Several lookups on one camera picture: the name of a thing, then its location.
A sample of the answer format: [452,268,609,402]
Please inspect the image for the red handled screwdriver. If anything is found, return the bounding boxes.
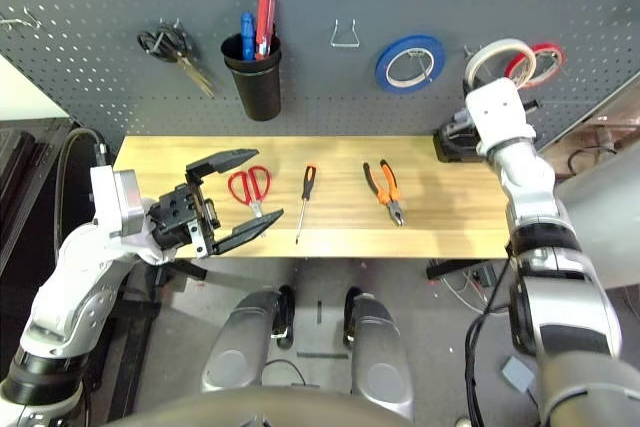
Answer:
[254,0,278,61]

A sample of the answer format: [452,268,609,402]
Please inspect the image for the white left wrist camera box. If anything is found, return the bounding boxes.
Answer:
[89,166,146,239]

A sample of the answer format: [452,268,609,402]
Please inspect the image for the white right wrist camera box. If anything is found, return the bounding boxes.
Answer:
[464,79,537,156]

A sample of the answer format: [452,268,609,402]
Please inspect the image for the black table leg bracket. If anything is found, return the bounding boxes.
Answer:
[152,259,209,293]
[426,259,496,281]

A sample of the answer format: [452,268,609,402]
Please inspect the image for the orange black pliers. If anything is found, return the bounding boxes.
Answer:
[362,159,407,227]

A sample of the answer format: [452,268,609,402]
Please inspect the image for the black handled scissors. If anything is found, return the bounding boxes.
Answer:
[137,21,217,98]

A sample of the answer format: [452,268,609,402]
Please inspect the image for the light grey rounded object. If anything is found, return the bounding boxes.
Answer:
[554,144,640,291]

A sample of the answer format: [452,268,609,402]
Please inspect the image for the red handled scissors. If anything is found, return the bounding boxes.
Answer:
[227,165,272,238]

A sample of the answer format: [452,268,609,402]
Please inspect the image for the grey robot torso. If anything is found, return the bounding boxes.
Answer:
[104,385,416,427]

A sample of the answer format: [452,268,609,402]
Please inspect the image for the blue handled screwdriver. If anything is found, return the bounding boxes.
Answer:
[240,11,257,62]

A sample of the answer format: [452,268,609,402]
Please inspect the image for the silver robot leg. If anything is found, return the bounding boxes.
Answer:
[344,287,415,421]
[201,286,296,393]

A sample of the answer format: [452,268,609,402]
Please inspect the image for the black plastic cup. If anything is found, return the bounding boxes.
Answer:
[220,32,283,122]

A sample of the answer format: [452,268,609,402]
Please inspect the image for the wire pliers holder hook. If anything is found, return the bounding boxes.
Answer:
[329,18,361,49]

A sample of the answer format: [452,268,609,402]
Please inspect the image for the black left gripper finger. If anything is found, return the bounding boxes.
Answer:
[185,148,260,186]
[209,209,285,256]

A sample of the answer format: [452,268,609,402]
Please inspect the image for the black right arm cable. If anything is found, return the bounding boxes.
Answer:
[464,256,516,427]

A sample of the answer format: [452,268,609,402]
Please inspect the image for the red tape roll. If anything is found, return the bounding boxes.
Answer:
[504,42,567,91]

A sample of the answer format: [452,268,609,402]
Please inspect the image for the silver right robot leg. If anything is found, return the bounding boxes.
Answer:
[344,287,415,421]

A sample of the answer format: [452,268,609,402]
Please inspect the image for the white tape roll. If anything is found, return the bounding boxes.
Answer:
[463,37,537,93]

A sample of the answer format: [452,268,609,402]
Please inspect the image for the black looped floor cable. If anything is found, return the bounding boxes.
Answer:
[567,146,609,176]

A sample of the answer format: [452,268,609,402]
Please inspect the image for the silver left robot leg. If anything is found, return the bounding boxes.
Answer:
[201,286,296,393]

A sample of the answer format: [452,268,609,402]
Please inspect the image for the small grey floor box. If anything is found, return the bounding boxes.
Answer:
[501,355,535,395]

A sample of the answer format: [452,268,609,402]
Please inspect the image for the double prong metal hook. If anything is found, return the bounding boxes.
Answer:
[0,6,44,31]

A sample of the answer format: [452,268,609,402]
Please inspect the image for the black plastic tool case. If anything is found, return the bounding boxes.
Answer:
[0,119,76,273]

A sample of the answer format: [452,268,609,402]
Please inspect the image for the blue tape roll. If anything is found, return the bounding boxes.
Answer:
[374,34,446,94]

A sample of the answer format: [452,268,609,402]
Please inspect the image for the black orange screwdriver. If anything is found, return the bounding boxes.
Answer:
[294,163,318,246]

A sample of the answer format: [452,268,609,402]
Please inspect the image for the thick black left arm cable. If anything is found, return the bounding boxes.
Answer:
[53,127,109,258]

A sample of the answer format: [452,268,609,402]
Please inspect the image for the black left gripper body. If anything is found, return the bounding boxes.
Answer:
[148,171,221,258]

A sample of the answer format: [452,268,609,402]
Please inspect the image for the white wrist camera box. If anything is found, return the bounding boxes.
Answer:
[89,166,146,239]
[464,79,537,156]

